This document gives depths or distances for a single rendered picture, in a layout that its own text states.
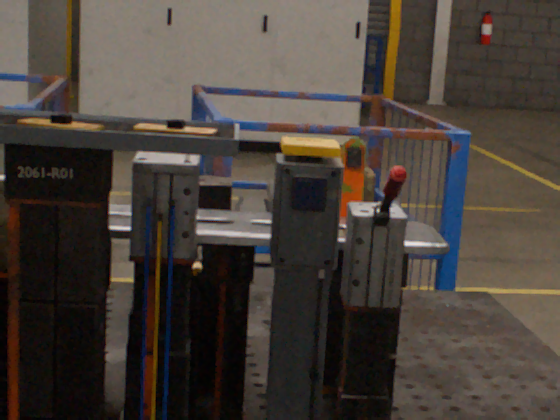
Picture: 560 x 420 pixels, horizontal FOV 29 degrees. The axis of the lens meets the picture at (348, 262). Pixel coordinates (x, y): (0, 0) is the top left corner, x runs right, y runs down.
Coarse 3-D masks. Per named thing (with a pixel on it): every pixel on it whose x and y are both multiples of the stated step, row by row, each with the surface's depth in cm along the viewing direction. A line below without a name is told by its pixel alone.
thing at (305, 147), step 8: (288, 144) 112; (296, 144) 112; (304, 144) 112; (312, 144) 112; (320, 144) 113; (328, 144) 113; (336, 144) 114; (288, 152) 112; (296, 152) 112; (304, 152) 112; (312, 152) 112; (320, 152) 112; (328, 152) 112; (336, 152) 112; (304, 160) 114; (312, 160) 114; (320, 160) 115
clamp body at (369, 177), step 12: (372, 180) 164; (372, 192) 164; (336, 276) 168; (336, 288) 168; (336, 300) 169; (336, 312) 169; (336, 324) 169; (336, 336) 170; (336, 348) 170; (324, 360) 171; (336, 360) 171; (324, 372) 171; (336, 372) 171; (324, 384) 171; (324, 396) 171
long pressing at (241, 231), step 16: (112, 208) 152; (128, 208) 153; (112, 224) 141; (128, 224) 143; (208, 224) 147; (224, 224) 148; (240, 224) 148; (416, 224) 158; (208, 240) 141; (224, 240) 141; (240, 240) 141; (256, 240) 141; (416, 240) 147; (432, 240) 148
